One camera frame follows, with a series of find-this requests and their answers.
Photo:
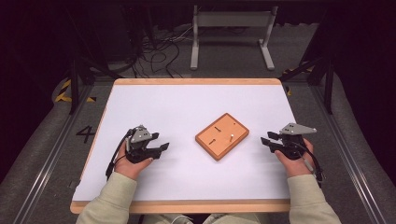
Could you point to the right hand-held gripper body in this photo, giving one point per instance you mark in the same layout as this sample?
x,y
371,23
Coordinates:
x,y
294,129

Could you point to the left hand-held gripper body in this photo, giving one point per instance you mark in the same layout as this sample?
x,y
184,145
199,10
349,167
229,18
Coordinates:
x,y
141,137

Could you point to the orange wooden board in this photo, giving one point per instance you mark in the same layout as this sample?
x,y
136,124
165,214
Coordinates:
x,y
222,137

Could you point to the person's left hand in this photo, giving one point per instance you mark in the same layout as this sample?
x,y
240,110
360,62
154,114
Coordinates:
x,y
129,169

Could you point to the person's right hand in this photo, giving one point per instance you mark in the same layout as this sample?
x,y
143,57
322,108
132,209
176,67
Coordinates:
x,y
294,168

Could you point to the silver screw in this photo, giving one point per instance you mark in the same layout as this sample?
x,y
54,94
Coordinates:
x,y
232,137

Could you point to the yellow black hazard tape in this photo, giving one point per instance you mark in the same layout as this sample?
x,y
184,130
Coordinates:
x,y
289,91
63,93

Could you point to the black metal stand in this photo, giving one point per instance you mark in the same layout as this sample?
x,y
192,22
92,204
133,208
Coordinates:
x,y
73,87
327,90

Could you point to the person's legs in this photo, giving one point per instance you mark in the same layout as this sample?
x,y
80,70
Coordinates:
x,y
224,218

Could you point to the grey metal stand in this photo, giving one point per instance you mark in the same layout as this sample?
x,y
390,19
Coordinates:
x,y
233,19

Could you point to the aluminium floor rail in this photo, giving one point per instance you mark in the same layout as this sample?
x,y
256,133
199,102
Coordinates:
x,y
348,161
46,168

